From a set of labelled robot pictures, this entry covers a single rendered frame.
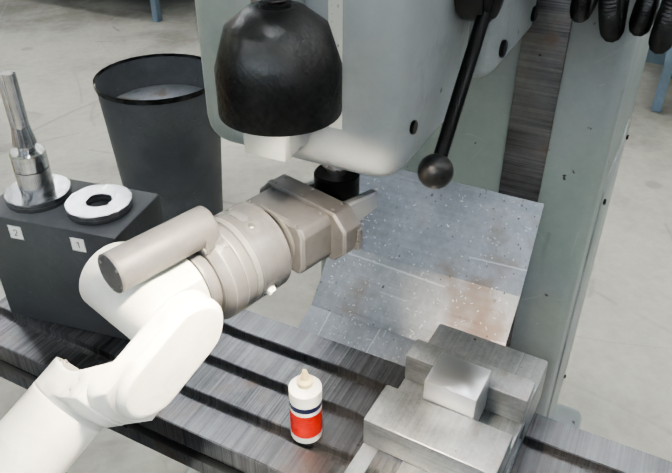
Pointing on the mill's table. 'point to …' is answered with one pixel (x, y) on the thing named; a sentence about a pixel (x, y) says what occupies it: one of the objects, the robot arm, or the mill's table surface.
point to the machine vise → (522, 409)
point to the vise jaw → (433, 435)
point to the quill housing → (364, 59)
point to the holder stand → (65, 245)
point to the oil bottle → (305, 408)
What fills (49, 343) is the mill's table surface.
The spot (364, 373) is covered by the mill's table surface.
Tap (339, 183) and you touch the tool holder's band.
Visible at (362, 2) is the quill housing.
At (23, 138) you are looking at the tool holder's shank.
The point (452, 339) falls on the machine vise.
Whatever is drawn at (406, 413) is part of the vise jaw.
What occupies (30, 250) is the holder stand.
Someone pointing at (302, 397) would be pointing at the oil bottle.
